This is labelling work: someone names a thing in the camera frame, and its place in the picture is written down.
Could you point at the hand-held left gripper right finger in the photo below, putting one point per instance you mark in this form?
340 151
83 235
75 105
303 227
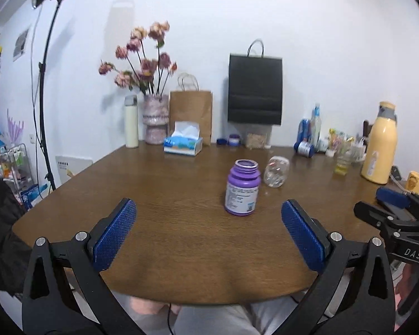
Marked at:
302 233

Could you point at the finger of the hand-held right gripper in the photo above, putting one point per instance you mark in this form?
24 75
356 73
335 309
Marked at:
392 197
373 214

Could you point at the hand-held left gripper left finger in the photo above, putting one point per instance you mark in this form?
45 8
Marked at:
115 233

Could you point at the clear glass cup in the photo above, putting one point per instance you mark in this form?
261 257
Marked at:
276 172

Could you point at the person's right hand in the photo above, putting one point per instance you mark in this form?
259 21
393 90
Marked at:
403 284

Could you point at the yellow mug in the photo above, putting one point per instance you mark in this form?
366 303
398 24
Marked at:
415 181

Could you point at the yellow thermos flask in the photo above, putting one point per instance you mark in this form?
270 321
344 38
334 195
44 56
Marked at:
380 146

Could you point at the glass with yellow liquid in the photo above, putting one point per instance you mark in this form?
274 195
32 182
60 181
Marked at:
342 164

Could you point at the purple plastic bottle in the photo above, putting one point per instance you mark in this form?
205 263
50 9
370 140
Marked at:
241 190

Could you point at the pile of snack packets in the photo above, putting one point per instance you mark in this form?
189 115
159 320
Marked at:
338 139

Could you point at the white desk calendar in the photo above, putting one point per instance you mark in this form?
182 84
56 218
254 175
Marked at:
71 167

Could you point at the clear snack container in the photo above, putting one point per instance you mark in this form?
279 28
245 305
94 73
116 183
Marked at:
256 140

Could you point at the white thermos bottle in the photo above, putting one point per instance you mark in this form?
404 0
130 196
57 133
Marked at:
131 125

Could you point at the black cloth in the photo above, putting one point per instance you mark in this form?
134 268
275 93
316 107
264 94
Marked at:
3 237

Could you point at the blue tissue box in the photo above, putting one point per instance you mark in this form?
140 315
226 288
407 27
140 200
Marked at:
183 143

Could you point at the small blue jar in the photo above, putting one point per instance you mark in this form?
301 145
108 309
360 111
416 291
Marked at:
234 140

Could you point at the blue jar lid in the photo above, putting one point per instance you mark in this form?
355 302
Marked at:
222 142

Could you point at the pink speckled vase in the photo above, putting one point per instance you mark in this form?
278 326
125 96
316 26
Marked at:
156 118

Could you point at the person's legs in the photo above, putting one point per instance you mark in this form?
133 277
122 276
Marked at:
213 321

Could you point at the brown paper bag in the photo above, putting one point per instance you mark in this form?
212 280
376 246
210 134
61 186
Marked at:
192 111

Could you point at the black paper bag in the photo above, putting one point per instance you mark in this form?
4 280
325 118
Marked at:
255 90

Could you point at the black light stand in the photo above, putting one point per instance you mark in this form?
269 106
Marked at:
43 94

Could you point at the dried pink flowers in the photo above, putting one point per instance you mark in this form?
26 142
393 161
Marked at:
145 66

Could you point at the wall picture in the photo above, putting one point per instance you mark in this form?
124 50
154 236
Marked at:
21 43

